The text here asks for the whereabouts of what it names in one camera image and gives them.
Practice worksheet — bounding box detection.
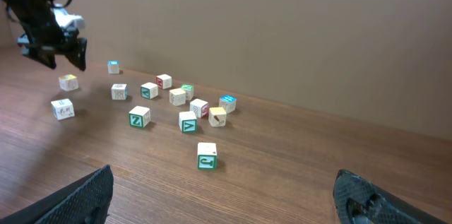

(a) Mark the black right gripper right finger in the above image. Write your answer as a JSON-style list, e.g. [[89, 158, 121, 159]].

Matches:
[[333, 170, 445, 224]]

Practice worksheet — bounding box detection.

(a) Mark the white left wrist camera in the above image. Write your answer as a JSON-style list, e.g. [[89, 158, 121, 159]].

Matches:
[[49, 4, 85, 35]]

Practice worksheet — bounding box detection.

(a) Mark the white block red side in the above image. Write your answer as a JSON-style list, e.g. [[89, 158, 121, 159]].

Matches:
[[190, 99, 209, 118]]

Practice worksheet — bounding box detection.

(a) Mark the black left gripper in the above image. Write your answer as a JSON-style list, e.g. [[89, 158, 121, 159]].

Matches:
[[16, 0, 87, 71]]

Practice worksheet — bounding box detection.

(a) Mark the white block green V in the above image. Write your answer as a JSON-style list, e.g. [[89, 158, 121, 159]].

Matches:
[[179, 111, 197, 134]]

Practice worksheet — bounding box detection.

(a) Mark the blue top letter block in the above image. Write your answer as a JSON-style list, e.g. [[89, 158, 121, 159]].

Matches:
[[107, 60, 120, 74]]

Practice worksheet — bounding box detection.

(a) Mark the plain white picture block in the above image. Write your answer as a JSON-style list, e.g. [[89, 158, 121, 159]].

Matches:
[[51, 98, 75, 120]]

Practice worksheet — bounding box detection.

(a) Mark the white block green side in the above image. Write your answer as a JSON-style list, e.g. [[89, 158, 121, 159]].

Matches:
[[141, 82, 158, 100]]

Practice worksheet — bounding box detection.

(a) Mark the yellow top letter block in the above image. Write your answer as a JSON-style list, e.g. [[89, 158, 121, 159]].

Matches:
[[59, 74, 78, 91]]

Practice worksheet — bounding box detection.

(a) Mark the green top Z block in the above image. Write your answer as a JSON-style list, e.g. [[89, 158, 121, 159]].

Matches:
[[180, 84, 194, 100]]

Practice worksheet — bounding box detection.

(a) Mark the blue top picture block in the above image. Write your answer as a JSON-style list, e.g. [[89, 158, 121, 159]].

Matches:
[[219, 95, 237, 114]]

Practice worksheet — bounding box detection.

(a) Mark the yellow top plain block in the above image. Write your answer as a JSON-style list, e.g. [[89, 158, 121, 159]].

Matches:
[[169, 88, 186, 106]]

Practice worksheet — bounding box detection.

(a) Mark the yellow top block red mark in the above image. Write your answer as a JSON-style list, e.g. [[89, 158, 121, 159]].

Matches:
[[208, 107, 227, 127]]

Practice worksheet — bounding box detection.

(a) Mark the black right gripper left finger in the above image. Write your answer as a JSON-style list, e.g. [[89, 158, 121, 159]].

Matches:
[[1, 165, 114, 224]]

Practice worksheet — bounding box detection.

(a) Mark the red sided letter block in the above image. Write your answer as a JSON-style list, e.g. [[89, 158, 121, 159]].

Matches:
[[156, 74, 172, 90]]

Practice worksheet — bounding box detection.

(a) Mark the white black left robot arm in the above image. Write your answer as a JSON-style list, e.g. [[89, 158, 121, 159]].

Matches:
[[2, 0, 88, 71]]

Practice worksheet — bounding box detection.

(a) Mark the white block green J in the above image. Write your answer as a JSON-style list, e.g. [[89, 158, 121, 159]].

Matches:
[[197, 142, 218, 170]]

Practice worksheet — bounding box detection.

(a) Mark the white block brown drawing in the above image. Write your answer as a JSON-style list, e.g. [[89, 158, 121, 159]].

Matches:
[[111, 84, 128, 100]]

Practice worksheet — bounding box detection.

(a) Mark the white block green Z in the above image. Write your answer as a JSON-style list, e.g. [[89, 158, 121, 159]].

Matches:
[[129, 106, 150, 128]]

